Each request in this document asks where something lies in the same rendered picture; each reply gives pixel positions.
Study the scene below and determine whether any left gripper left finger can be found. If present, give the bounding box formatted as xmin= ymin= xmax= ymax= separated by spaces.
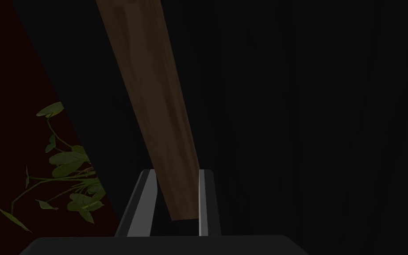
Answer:
xmin=114 ymin=169 xmax=158 ymax=238

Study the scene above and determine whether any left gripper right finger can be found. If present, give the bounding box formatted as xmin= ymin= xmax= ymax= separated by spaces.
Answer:
xmin=198 ymin=169 xmax=222 ymax=237

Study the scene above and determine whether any brown wooden bar handle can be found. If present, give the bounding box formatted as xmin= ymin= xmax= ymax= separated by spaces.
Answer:
xmin=95 ymin=0 xmax=201 ymax=222

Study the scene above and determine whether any green leafy plant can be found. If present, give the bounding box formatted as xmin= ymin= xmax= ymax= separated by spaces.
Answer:
xmin=0 ymin=101 xmax=107 ymax=234

